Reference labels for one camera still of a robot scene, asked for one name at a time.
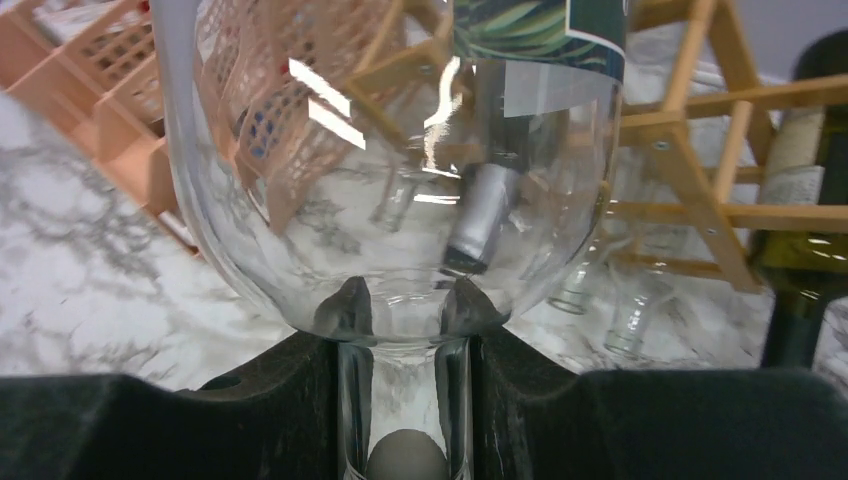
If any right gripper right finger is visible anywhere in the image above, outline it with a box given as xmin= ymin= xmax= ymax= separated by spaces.
xmin=471 ymin=329 xmax=847 ymax=479

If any wooden wine rack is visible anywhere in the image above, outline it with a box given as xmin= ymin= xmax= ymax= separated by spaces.
xmin=344 ymin=0 xmax=848 ymax=296

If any small clear glass bottle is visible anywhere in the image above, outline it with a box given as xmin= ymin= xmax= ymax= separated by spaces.
xmin=369 ymin=169 xmax=419 ymax=233

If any dark wine bottle with label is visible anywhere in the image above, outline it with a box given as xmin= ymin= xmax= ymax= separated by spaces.
xmin=443 ymin=60 xmax=530 ymax=275

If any pink plastic file organizer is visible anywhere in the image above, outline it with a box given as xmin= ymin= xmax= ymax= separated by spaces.
xmin=0 ymin=0 xmax=399 ymax=256

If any round clear bottle with cap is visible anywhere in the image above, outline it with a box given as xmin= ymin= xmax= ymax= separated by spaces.
xmin=150 ymin=1 xmax=630 ymax=479

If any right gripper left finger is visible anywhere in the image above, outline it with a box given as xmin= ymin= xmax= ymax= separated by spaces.
xmin=1 ymin=333 xmax=337 ymax=479

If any tall clear glass bottle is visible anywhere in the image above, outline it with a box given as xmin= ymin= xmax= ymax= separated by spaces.
xmin=546 ymin=226 xmax=610 ymax=315

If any slim clear glass bottle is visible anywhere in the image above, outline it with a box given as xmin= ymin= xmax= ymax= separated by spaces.
xmin=604 ymin=224 xmax=686 ymax=358

